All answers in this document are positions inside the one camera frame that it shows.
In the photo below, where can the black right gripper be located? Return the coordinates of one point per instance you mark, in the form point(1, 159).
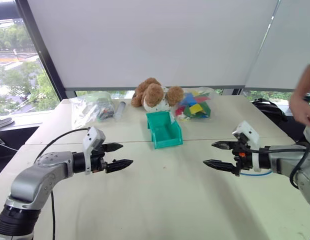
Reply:
point(243, 160)

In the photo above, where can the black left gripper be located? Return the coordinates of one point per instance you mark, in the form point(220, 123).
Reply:
point(98, 160)

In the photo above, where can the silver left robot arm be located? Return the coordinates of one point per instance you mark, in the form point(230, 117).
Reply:
point(32, 180)

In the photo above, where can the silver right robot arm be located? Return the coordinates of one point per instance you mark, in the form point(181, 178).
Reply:
point(285, 160)

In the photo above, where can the person's bare forearm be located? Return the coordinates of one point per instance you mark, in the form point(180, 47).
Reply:
point(308, 73)

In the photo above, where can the person's bare hand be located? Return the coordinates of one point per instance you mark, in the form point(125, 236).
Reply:
point(303, 105)

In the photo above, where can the clear bag with small parts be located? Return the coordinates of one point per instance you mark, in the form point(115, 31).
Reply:
point(100, 110)

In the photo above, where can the green plastic bin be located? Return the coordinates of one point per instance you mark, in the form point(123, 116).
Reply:
point(167, 140)

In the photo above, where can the clear bag of colourful pieces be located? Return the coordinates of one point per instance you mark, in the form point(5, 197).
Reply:
point(195, 107)

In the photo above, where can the black backpack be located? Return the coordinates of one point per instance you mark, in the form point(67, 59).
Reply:
point(270, 110)

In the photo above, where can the brown and white plush dog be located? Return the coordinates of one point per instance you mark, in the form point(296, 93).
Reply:
point(152, 93)

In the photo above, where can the grey flat object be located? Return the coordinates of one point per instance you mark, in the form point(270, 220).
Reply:
point(3, 122)

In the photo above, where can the wide white roller blind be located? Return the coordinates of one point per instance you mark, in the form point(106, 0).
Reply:
point(145, 37)

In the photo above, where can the narrow white roller blind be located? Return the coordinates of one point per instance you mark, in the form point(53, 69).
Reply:
point(290, 50)

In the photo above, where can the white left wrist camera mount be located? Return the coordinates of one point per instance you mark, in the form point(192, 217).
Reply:
point(94, 137)

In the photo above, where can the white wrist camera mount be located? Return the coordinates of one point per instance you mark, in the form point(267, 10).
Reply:
point(248, 131)
point(94, 137)

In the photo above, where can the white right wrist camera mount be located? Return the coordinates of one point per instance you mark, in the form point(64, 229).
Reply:
point(248, 131)

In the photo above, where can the black window frame post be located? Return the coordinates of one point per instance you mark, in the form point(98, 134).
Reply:
point(45, 57)

